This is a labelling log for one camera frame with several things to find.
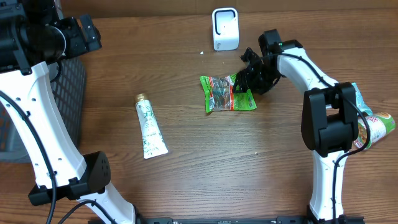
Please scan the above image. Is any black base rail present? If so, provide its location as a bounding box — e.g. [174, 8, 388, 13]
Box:
[88, 216, 366, 224]

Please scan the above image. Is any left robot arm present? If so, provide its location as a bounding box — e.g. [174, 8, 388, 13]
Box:
[1, 1, 144, 224]

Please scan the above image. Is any gray plastic shopping basket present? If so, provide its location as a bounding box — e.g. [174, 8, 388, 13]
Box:
[1, 57, 86, 163]

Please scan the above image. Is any green snack bag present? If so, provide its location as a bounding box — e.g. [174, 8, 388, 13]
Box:
[200, 73, 257, 113]

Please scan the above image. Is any green instant noodle cup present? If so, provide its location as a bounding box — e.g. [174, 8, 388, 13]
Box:
[354, 112, 396, 149]

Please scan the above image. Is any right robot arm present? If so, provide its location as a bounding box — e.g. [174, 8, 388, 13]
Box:
[233, 29, 364, 223]

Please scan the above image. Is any white tube with gold cap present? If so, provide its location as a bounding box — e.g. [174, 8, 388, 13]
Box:
[136, 93, 169, 159]

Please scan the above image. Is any white barcode scanner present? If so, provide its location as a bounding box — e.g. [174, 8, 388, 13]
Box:
[211, 7, 239, 51]

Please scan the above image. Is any teal tissue pack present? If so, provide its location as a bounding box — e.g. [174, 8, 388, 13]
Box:
[352, 83, 373, 115]

